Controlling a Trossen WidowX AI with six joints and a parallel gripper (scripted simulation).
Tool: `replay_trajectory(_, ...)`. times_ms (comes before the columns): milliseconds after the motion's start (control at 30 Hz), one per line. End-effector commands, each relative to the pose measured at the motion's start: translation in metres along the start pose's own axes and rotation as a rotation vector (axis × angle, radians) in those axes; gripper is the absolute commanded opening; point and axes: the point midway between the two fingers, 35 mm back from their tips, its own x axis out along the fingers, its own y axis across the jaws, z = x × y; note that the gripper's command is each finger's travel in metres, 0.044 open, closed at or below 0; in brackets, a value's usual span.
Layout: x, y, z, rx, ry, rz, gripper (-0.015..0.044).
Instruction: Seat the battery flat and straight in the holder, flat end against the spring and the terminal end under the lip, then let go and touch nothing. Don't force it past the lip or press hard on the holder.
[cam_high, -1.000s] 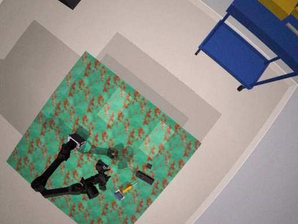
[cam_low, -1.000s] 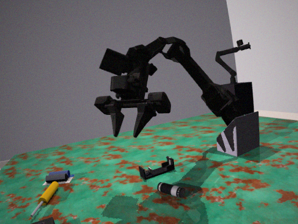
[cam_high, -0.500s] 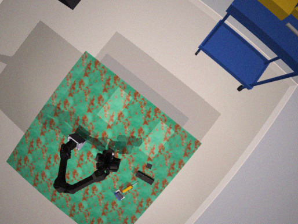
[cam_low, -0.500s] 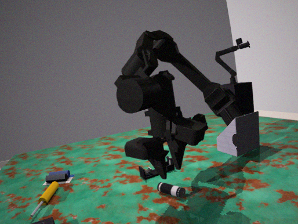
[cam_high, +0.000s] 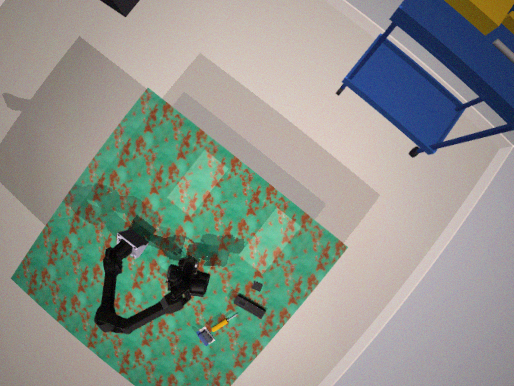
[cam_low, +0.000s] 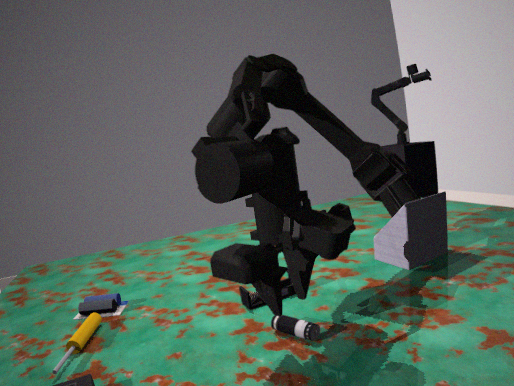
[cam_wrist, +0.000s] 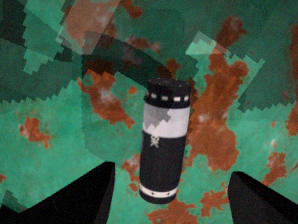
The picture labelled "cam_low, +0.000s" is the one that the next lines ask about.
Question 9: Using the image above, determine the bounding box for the yellow-handled screwdriver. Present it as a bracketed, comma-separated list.
[53, 312, 102, 374]

